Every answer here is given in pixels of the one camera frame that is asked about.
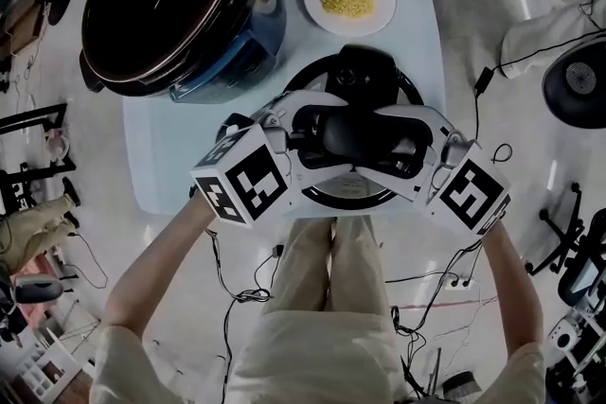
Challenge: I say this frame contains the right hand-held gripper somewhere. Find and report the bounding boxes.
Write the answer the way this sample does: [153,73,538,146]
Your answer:
[352,103,513,237]

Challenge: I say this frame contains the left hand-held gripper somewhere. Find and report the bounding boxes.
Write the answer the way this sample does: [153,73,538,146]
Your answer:
[188,89,355,231]

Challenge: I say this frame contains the black pressure cooker lid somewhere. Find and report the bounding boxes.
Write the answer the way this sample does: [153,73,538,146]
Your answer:
[278,43,427,209]

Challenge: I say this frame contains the dark blue pressure cooker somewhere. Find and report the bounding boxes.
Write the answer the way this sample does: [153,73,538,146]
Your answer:
[78,0,289,105]

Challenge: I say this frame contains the person's left forearm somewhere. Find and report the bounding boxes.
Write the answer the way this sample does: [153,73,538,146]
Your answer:
[103,196,219,332]

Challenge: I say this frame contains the person's right forearm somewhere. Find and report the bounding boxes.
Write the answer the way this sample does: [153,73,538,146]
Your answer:
[480,221,545,359]

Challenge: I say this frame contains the black power adapter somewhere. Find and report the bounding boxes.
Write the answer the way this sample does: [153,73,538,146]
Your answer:
[474,66,494,97]

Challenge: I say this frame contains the person's beige trousers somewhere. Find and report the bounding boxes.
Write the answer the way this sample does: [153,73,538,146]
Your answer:
[262,215,387,318]

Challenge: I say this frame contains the white power strip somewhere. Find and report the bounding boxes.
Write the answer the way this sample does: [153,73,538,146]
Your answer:
[442,276,477,292]

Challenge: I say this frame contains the small table with light cloth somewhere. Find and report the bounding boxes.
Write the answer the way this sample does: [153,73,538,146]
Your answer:
[121,0,447,220]

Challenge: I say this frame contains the black oval pack with grille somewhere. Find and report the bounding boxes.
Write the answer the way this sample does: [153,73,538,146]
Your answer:
[542,45,606,130]
[11,273,65,307]

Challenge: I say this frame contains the black office chair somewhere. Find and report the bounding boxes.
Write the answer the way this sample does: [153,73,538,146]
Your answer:
[525,182,606,313]

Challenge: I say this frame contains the pale pink bowl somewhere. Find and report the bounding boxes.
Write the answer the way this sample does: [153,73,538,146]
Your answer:
[45,130,71,162]

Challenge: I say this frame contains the white side table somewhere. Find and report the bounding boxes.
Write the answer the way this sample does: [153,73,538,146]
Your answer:
[0,101,80,217]

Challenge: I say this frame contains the brown cardboard box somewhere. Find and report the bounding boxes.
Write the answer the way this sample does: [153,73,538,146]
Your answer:
[0,0,48,58]

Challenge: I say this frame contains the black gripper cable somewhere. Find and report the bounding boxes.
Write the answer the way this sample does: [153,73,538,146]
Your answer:
[205,226,285,394]

